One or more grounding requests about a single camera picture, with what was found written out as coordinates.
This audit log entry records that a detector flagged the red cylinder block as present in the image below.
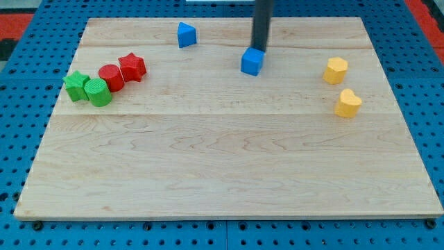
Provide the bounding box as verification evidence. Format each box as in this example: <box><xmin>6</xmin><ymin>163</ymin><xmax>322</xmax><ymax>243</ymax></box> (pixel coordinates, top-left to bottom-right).
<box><xmin>99</xmin><ymin>65</ymin><xmax>124</xmax><ymax>92</ymax></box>

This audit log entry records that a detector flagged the yellow hexagon block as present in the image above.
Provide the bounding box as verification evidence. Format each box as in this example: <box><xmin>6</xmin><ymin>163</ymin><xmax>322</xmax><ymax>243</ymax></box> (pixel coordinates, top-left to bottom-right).
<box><xmin>323</xmin><ymin>57</ymin><xmax>348</xmax><ymax>85</ymax></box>

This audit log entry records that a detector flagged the red star block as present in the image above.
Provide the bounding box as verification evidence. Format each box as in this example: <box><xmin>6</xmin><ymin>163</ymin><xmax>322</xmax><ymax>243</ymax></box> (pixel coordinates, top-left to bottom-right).
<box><xmin>118</xmin><ymin>53</ymin><xmax>147</xmax><ymax>82</ymax></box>

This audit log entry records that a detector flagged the blue cube block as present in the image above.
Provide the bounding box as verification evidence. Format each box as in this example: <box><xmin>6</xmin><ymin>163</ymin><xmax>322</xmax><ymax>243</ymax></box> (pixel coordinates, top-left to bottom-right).
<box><xmin>241</xmin><ymin>47</ymin><xmax>265</xmax><ymax>76</ymax></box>

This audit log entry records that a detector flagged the green cylinder block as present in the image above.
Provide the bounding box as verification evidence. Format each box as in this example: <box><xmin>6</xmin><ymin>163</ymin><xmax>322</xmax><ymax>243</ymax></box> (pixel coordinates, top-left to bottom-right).
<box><xmin>84</xmin><ymin>78</ymin><xmax>112</xmax><ymax>107</ymax></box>

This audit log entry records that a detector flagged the yellow heart block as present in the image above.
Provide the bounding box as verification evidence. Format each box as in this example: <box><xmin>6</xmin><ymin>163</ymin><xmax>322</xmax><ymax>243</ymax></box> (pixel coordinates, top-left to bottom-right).
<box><xmin>334</xmin><ymin>88</ymin><xmax>362</xmax><ymax>118</ymax></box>

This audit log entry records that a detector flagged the blue triangular prism block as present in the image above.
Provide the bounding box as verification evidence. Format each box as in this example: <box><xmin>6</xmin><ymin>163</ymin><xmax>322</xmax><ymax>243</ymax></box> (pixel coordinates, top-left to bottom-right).
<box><xmin>177</xmin><ymin>22</ymin><xmax>197</xmax><ymax>48</ymax></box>

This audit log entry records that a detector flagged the green star block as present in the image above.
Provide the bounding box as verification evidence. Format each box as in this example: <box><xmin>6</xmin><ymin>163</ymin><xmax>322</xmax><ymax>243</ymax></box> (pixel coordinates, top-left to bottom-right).
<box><xmin>62</xmin><ymin>71</ymin><xmax>90</xmax><ymax>102</ymax></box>

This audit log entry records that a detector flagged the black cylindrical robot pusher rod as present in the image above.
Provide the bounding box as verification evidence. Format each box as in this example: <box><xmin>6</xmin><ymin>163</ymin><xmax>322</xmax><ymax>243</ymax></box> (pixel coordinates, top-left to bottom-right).
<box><xmin>250</xmin><ymin>0</ymin><xmax>274</xmax><ymax>52</ymax></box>

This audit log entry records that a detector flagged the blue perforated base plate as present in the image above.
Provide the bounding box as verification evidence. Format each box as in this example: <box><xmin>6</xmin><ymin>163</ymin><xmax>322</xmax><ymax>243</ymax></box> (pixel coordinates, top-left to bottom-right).
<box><xmin>1</xmin><ymin>1</ymin><xmax>443</xmax><ymax>249</ymax></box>

